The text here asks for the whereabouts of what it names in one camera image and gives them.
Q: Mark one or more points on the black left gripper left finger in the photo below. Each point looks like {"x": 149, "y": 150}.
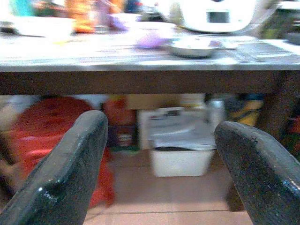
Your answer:
{"x": 61, "y": 178}

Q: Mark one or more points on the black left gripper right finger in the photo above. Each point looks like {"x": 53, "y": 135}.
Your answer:
{"x": 264, "y": 178}

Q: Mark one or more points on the red plastic stool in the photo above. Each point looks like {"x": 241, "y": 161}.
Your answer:
{"x": 47, "y": 131}

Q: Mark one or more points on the yellow blue bag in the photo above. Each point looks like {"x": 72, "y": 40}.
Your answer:
{"x": 246, "y": 110}

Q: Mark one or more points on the white plastic storage box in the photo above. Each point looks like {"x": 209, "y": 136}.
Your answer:
{"x": 180, "y": 150}

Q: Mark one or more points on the brown cardboard box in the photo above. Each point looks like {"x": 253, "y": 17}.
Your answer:
{"x": 152, "y": 101}

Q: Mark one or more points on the stainless steel plate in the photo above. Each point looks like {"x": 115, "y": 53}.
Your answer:
{"x": 192, "y": 48}

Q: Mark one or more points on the white grater with red blade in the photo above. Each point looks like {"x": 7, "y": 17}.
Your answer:
{"x": 39, "y": 25}

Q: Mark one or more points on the green bag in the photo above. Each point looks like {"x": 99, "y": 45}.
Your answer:
{"x": 281, "y": 23}

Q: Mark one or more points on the orange carrot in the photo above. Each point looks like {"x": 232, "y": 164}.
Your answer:
{"x": 80, "y": 22}

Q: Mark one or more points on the large purple bowl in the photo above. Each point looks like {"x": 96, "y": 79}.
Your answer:
{"x": 151, "y": 41}

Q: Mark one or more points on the small purple bowl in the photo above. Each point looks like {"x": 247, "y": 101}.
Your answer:
{"x": 123, "y": 21}

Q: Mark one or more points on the white food processor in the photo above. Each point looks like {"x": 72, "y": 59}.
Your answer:
{"x": 211, "y": 16}

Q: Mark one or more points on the teal water bottle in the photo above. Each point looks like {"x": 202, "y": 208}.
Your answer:
{"x": 21, "y": 7}

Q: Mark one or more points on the brown wooden table frame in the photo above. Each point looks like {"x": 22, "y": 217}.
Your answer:
{"x": 145, "y": 82}

